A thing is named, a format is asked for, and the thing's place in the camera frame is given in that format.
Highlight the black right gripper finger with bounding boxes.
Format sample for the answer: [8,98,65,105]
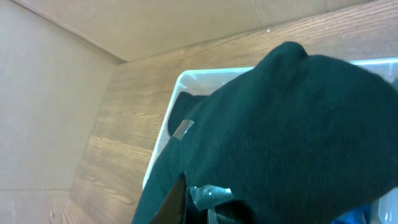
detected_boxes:
[150,173,187,224]

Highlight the black garment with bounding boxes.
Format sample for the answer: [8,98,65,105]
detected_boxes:
[167,91,206,136]
[133,42,397,223]

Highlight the blue sequin glitter garment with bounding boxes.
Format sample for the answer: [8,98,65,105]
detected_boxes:
[331,204,372,224]

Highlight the clear plastic storage bin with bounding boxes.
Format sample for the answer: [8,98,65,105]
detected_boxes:
[142,57,398,224]

